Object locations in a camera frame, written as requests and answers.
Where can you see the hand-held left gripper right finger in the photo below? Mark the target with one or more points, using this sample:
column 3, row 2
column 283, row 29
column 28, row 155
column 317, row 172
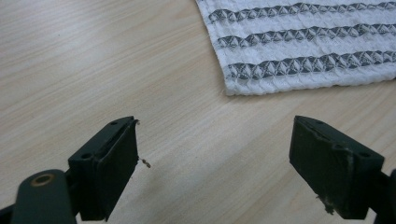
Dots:
column 330, row 168

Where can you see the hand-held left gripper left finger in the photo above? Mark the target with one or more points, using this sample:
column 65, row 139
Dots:
column 107, row 168

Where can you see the white grey striped towel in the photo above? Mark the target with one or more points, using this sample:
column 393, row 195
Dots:
column 299, row 43

